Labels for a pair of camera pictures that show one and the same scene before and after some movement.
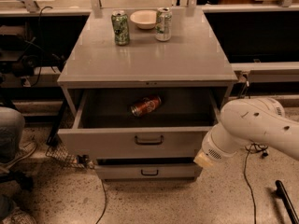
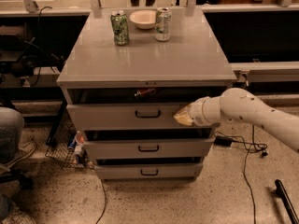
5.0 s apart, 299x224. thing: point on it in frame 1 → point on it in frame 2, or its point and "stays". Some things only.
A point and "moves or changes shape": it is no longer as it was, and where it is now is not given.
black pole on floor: x=292 y=215 stays
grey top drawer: x=105 y=128 moves or changes shape
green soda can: x=121 y=26 stays
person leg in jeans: x=12 y=122 stays
